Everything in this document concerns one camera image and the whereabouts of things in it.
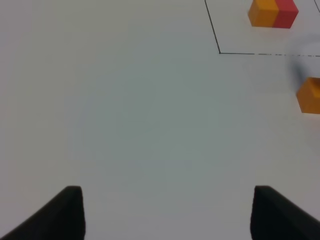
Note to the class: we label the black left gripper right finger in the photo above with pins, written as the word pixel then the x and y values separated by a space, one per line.
pixel 274 217

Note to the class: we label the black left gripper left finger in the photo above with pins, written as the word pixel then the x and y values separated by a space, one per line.
pixel 62 218

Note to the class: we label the orange template cube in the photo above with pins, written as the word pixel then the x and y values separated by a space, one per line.
pixel 263 13

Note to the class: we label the red template cube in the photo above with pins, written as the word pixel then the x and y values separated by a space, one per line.
pixel 287 13

